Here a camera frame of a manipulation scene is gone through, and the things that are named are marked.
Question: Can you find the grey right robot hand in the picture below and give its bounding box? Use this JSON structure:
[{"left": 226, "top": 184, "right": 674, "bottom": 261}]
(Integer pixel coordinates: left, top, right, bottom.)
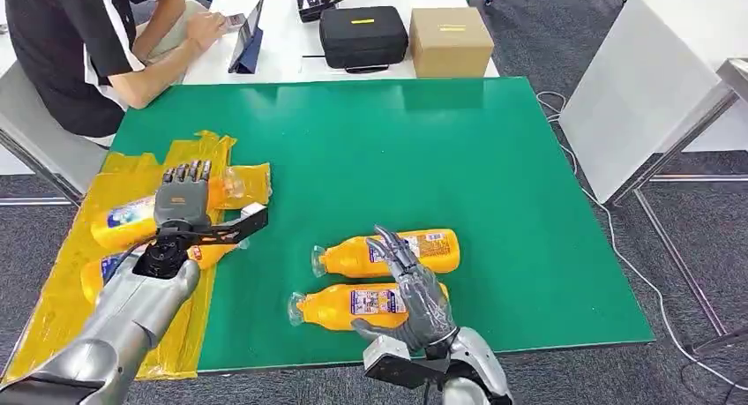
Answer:
[{"left": 350, "top": 225, "right": 459, "bottom": 354}]

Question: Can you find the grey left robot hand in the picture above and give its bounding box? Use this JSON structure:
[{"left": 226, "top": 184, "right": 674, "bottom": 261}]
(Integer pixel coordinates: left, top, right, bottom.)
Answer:
[{"left": 153, "top": 159, "right": 213, "bottom": 229}]

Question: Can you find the orange drink bottle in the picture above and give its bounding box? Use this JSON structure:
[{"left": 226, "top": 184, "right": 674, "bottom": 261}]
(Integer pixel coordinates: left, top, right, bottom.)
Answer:
[
  {"left": 79, "top": 238, "right": 251, "bottom": 307},
  {"left": 310, "top": 229, "right": 461, "bottom": 279},
  {"left": 90, "top": 167, "right": 247, "bottom": 251},
  {"left": 288, "top": 282, "right": 450, "bottom": 332}
]

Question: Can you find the green table mat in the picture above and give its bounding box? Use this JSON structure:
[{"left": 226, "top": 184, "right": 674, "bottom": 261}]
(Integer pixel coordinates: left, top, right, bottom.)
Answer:
[{"left": 108, "top": 76, "right": 655, "bottom": 374}]

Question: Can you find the tablet with dark cover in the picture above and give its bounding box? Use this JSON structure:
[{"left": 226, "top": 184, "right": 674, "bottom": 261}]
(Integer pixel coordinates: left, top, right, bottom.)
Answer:
[{"left": 228, "top": 0, "right": 266, "bottom": 75}]

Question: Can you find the white desk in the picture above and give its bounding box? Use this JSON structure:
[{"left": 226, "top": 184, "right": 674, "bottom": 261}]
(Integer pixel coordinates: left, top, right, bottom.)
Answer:
[{"left": 182, "top": 0, "right": 501, "bottom": 86}]

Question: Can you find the person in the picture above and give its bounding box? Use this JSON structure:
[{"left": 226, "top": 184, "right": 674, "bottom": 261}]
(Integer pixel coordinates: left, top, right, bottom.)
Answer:
[{"left": 4, "top": 0, "right": 229, "bottom": 149}]

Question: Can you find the black bag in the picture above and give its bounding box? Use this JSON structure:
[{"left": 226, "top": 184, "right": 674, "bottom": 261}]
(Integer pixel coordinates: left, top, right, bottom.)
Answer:
[{"left": 294, "top": 0, "right": 352, "bottom": 24}]

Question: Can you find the black hard case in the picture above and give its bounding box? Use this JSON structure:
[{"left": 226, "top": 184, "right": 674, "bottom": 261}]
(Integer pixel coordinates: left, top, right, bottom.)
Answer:
[{"left": 318, "top": 5, "right": 409, "bottom": 74}]

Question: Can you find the brown cardboard box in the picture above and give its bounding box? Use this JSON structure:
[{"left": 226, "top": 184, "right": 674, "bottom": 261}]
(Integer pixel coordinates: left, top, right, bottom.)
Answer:
[{"left": 408, "top": 6, "right": 496, "bottom": 79}]

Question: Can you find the white side table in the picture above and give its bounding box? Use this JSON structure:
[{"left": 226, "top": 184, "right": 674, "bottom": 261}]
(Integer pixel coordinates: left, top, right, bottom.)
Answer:
[{"left": 557, "top": 0, "right": 748, "bottom": 356}]

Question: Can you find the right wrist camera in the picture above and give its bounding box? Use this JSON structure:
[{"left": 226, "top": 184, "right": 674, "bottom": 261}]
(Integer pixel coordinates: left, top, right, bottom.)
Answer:
[{"left": 362, "top": 334, "right": 451, "bottom": 390}]

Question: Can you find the white floor cable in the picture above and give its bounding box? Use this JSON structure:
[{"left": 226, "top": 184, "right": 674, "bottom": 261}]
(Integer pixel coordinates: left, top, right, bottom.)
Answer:
[{"left": 535, "top": 90, "right": 748, "bottom": 392}]

